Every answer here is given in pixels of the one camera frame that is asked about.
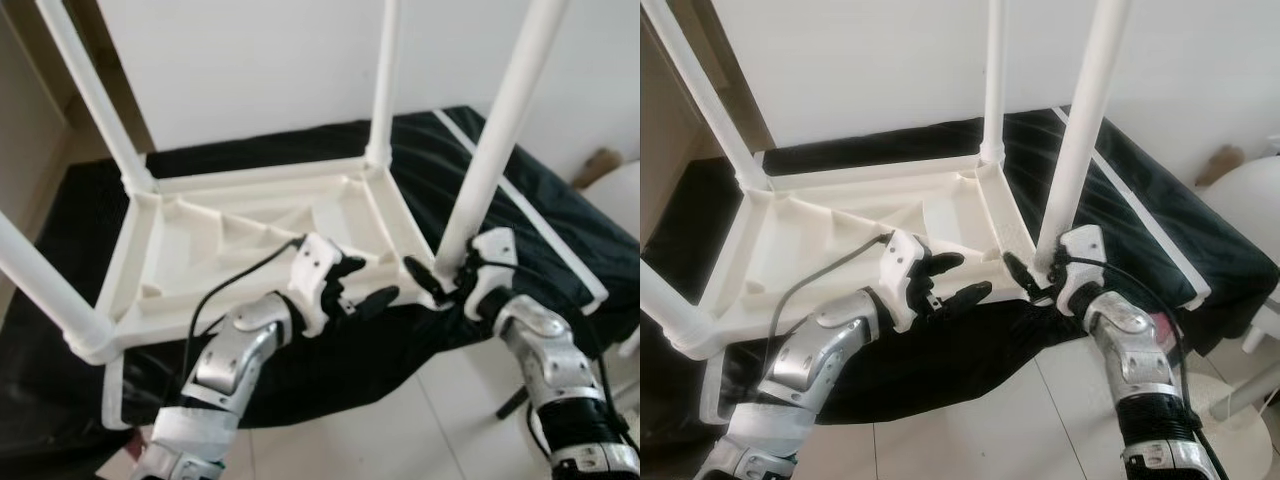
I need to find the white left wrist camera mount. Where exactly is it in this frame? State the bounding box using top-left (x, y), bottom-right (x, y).
top-left (290, 233), bottom-right (342, 337)
top-left (882, 230), bottom-right (932, 335)

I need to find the white plastic children table top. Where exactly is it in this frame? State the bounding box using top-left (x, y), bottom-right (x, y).
top-left (95, 155), bottom-right (448, 367)
top-left (690, 150), bottom-right (1052, 360)

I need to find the brown wooden door frame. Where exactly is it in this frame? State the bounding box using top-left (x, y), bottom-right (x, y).
top-left (650, 0), bottom-right (778, 152)
top-left (20, 0), bottom-right (153, 152)

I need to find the white round stand base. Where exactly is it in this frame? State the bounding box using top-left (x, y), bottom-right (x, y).
top-left (1195, 380), bottom-right (1280, 480)

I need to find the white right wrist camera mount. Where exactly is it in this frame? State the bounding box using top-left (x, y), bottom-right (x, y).
top-left (465, 228), bottom-right (520, 322)
top-left (1055, 225), bottom-right (1110, 317)

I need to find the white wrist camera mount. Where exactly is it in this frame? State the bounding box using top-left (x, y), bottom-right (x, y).
top-left (1055, 225), bottom-right (1110, 317)
top-left (290, 233), bottom-right (342, 337)
top-left (882, 230), bottom-right (932, 335)
top-left (465, 228), bottom-right (520, 322)

